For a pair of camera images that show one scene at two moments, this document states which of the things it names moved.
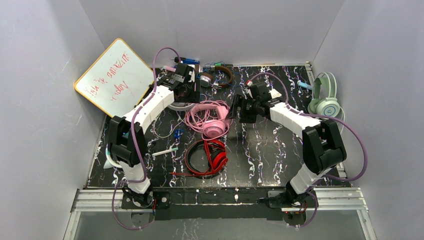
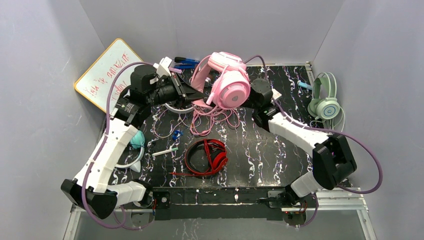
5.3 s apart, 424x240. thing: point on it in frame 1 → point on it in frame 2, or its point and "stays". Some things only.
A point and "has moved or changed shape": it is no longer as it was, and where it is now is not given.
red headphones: [217, 154] stays
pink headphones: [212, 128] has moved or changed shape
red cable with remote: [207, 149] stays
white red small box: [274, 93] stays
